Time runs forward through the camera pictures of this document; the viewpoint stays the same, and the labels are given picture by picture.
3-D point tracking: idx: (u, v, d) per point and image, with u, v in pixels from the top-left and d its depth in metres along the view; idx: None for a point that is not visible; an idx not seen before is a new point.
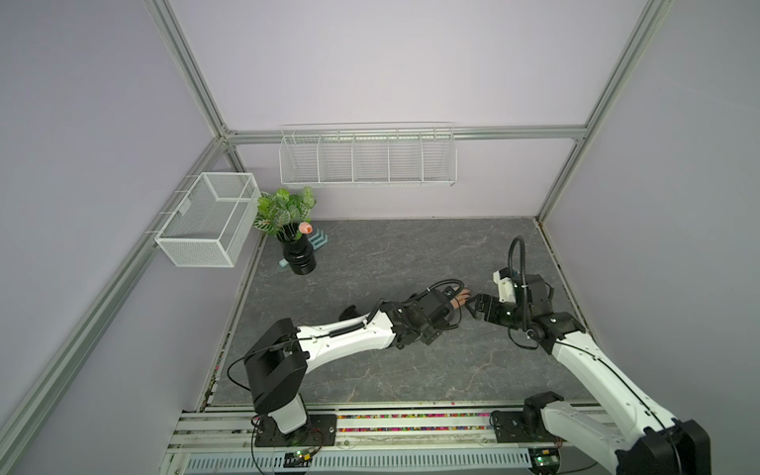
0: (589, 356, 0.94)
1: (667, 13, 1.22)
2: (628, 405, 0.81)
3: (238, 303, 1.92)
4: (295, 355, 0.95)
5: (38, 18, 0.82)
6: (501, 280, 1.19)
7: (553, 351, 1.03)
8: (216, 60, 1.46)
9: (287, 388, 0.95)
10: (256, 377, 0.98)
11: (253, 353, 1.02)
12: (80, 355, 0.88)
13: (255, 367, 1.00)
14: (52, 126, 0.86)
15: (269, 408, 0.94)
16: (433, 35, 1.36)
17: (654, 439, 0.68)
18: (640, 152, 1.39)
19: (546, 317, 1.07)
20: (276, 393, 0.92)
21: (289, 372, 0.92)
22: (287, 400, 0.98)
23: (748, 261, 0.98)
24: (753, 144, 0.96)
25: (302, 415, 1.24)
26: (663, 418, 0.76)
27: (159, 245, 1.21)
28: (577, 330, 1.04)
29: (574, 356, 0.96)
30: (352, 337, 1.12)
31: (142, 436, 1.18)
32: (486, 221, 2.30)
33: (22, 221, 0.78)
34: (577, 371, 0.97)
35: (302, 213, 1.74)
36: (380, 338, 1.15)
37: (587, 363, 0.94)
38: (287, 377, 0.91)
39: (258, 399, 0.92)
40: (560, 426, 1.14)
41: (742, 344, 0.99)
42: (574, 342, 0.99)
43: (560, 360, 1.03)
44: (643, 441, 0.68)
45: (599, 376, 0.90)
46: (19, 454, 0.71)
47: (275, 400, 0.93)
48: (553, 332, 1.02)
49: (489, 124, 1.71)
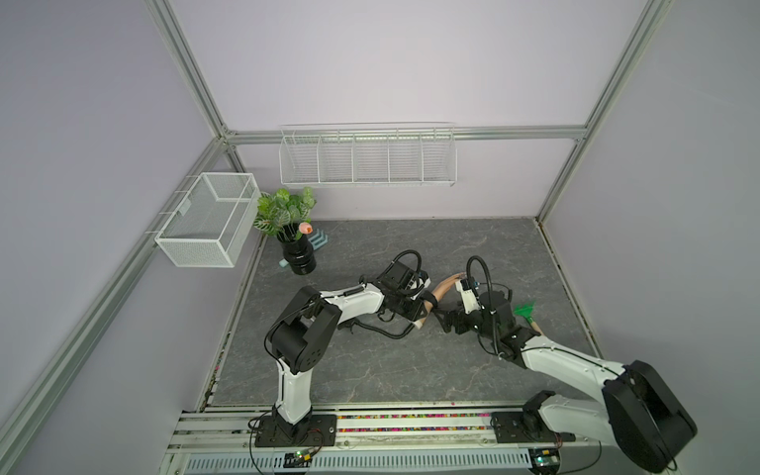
0: (547, 349, 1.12)
1: (666, 14, 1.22)
2: (588, 371, 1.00)
3: (238, 303, 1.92)
4: (327, 307, 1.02)
5: (37, 19, 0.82)
6: (464, 291, 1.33)
7: (524, 362, 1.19)
8: (216, 60, 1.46)
9: (325, 339, 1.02)
10: (292, 338, 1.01)
11: (282, 322, 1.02)
12: (79, 356, 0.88)
13: (287, 332, 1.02)
14: (52, 128, 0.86)
15: (310, 360, 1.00)
16: (433, 35, 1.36)
17: (618, 391, 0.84)
18: (641, 153, 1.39)
19: (511, 335, 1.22)
20: (318, 342, 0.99)
21: (329, 320, 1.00)
22: (322, 351, 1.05)
23: (747, 261, 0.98)
24: (753, 145, 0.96)
25: (306, 403, 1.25)
26: (615, 369, 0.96)
27: (159, 245, 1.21)
28: (534, 334, 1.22)
29: (538, 355, 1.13)
30: (361, 295, 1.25)
31: (141, 437, 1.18)
32: (486, 221, 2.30)
33: (22, 222, 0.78)
34: (546, 367, 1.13)
35: (302, 213, 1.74)
36: (377, 299, 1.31)
37: (548, 356, 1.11)
38: (330, 325, 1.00)
39: (305, 353, 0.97)
40: (561, 421, 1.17)
41: (742, 345, 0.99)
42: (535, 344, 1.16)
43: (531, 367, 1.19)
44: (612, 392, 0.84)
45: (559, 361, 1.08)
46: (18, 455, 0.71)
47: (315, 351, 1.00)
48: (521, 352, 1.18)
49: (490, 124, 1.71)
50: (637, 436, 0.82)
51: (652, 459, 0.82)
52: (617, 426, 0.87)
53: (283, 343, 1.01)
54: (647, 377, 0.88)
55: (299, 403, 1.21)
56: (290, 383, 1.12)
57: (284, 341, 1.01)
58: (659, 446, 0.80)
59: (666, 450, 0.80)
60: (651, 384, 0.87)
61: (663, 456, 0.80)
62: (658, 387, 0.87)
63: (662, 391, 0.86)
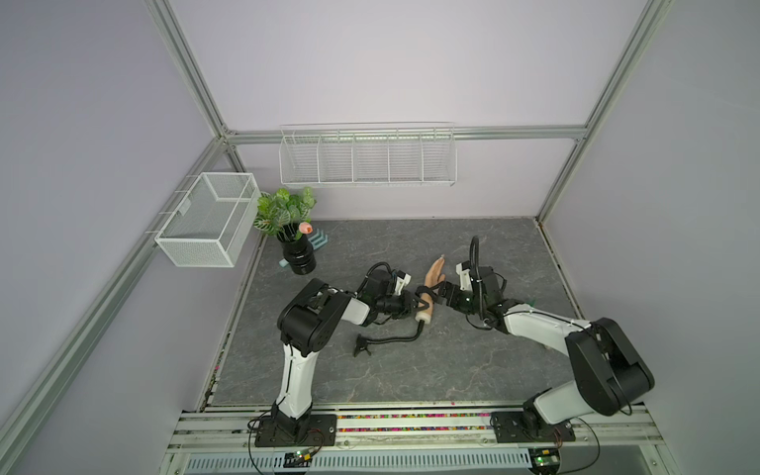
0: (525, 311, 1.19)
1: (667, 13, 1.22)
2: (557, 326, 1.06)
3: (238, 303, 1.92)
4: (338, 293, 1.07)
5: (37, 19, 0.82)
6: (463, 272, 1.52)
7: (509, 329, 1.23)
8: (216, 61, 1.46)
9: (332, 324, 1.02)
10: (300, 323, 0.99)
11: (293, 305, 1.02)
12: (80, 355, 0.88)
13: (296, 316, 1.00)
14: (52, 127, 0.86)
15: (320, 342, 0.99)
16: (433, 36, 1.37)
17: (579, 337, 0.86)
18: (641, 153, 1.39)
19: (497, 305, 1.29)
20: (329, 324, 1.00)
21: (343, 301, 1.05)
22: (330, 337, 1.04)
23: (746, 261, 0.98)
24: (753, 144, 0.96)
25: (309, 394, 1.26)
26: (582, 325, 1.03)
27: (159, 245, 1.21)
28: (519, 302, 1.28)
29: (521, 318, 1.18)
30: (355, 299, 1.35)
31: (141, 437, 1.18)
32: (486, 221, 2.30)
33: (22, 222, 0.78)
34: (528, 331, 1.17)
35: (302, 213, 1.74)
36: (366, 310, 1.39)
37: (526, 317, 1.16)
38: (342, 306, 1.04)
39: (316, 333, 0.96)
40: (551, 408, 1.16)
41: (743, 345, 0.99)
42: (518, 308, 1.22)
43: (516, 332, 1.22)
44: (574, 341, 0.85)
45: (534, 322, 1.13)
46: (18, 455, 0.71)
47: (325, 333, 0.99)
48: (504, 318, 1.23)
49: (490, 124, 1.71)
50: (594, 382, 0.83)
51: (607, 405, 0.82)
52: (575, 373, 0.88)
53: (291, 325, 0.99)
54: (611, 330, 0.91)
55: (303, 394, 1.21)
56: (299, 369, 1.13)
57: (291, 325, 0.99)
58: (614, 391, 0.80)
59: (619, 395, 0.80)
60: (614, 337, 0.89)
61: (617, 402, 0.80)
62: (619, 339, 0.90)
63: (622, 343, 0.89)
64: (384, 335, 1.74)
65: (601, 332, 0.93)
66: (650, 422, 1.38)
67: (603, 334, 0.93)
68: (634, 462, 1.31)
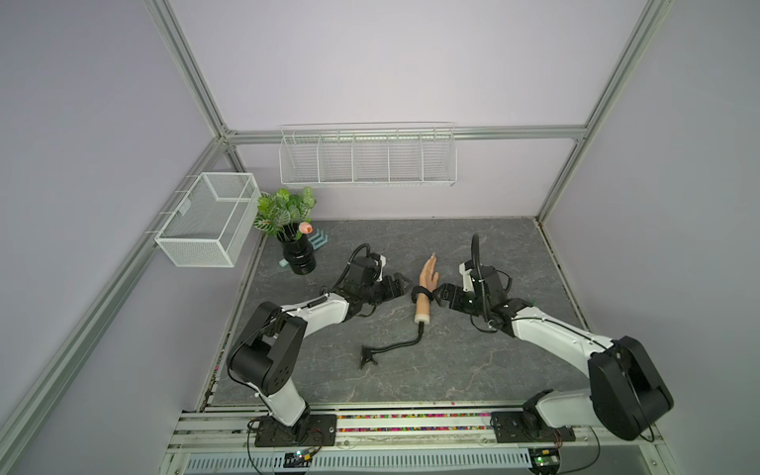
0: (537, 321, 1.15)
1: (667, 13, 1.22)
2: (575, 342, 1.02)
3: (238, 303, 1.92)
4: (290, 320, 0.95)
5: (38, 19, 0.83)
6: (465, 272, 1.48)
7: (515, 332, 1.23)
8: (216, 61, 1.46)
9: (291, 356, 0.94)
10: (253, 360, 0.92)
11: (241, 342, 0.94)
12: (79, 356, 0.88)
13: (248, 353, 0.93)
14: (52, 127, 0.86)
15: (276, 381, 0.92)
16: (434, 37, 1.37)
17: (603, 360, 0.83)
18: (641, 152, 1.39)
19: (502, 306, 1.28)
20: (284, 358, 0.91)
21: (293, 333, 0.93)
22: (292, 367, 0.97)
23: (748, 261, 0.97)
24: (753, 144, 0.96)
25: (296, 407, 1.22)
26: (602, 341, 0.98)
27: (159, 245, 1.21)
28: (526, 305, 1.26)
29: (529, 325, 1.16)
30: (327, 307, 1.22)
31: (141, 437, 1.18)
32: (487, 221, 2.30)
33: (20, 221, 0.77)
34: (539, 339, 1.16)
35: (303, 213, 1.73)
36: (342, 308, 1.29)
37: (537, 327, 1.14)
38: (295, 337, 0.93)
39: (270, 374, 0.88)
40: (555, 412, 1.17)
41: (742, 345, 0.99)
42: (525, 315, 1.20)
43: (522, 337, 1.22)
44: (598, 365, 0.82)
45: (547, 332, 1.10)
46: (18, 455, 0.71)
47: (281, 369, 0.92)
48: (512, 322, 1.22)
49: (490, 124, 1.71)
50: (615, 408, 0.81)
51: (628, 430, 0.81)
52: (595, 395, 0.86)
53: (244, 369, 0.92)
54: (634, 350, 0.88)
55: (291, 407, 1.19)
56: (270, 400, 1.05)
57: (246, 367, 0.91)
58: (636, 417, 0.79)
59: (642, 420, 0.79)
60: (635, 358, 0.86)
61: (637, 427, 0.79)
62: (644, 362, 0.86)
63: (646, 366, 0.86)
64: (388, 342, 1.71)
65: (621, 352, 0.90)
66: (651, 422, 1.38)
67: (623, 353, 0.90)
68: (634, 462, 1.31)
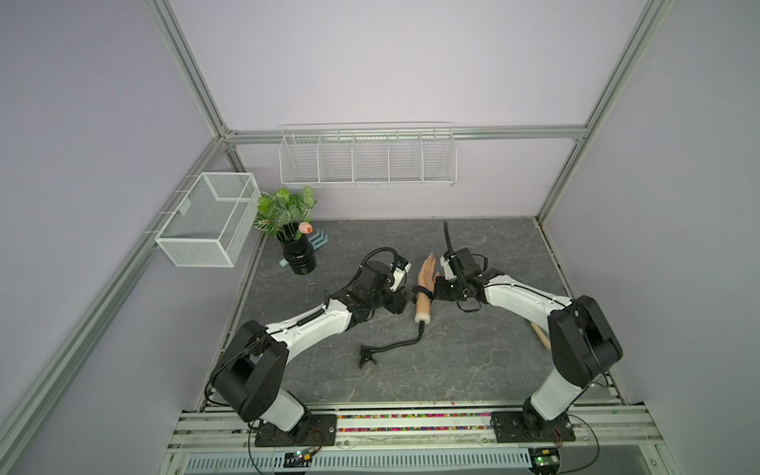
0: (506, 283, 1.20)
1: (668, 12, 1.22)
2: (538, 302, 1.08)
3: (238, 303, 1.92)
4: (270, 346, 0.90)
5: (37, 17, 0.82)
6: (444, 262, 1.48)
7: (487, 297, 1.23)
8: (216, 60, 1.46)
9: (271, 383, 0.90)
10: (234, 384, 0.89)
11: (222, 365, 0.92)
12: (79, 356, 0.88)
13: (230, 376, 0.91)
14: (52, 126, 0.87)
15: (255, 409, 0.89)
16: (433, 36, 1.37)
17: (560, 316, 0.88)
18: (641, 152, 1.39)
19: (477, 276, 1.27)
20: (262, 387, 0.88)
21: (271, 361, 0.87)
22: (274, 393, 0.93)
23: (748, 260, 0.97)
24: (752, 144, 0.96)
25: (296, 412, 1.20)
26: (562, 300, 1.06)
27: (159, 245, 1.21)
28: (497, 273, 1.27)
29: (498, 287, 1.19)
30: (321, 322, 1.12)
31: (141, 437, 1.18)
32: (487, 221, 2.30)
33: (20, 221, 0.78)
34: (507, 302, 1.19)
35: (302, 213, 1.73)
36: (341, 321, 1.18)
37: (506, 289, 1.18)
38: (272, 366, 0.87)
39: (248, 402, 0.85)
40: (546, 404, 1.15)
41: (742, 345, 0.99)
42: (498, 280, 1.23)
43: (493, 301, 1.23)
44: (555, 319, 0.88)
45: (514, 292, 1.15)
46: (19, 454, 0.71)
47: (261, 396, 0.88)
48: (484, 288, 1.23)
49: (490, 124, 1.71)
50: (569, 354, 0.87)
51: (582, 377, 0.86)
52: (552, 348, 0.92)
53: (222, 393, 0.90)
54: (590, 307, 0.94)
55: (288, 412, 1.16)
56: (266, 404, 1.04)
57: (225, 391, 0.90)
58: (586, 363, 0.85)
59: (595, 367, 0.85)
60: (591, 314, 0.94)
61: (589, 374, 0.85)
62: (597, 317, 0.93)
63: (601, 321, 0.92)
64: (388, 342, 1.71)
65: (580, 309, 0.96)
66: (650, 422, 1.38)
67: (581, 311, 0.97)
68: (634, 462, 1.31)
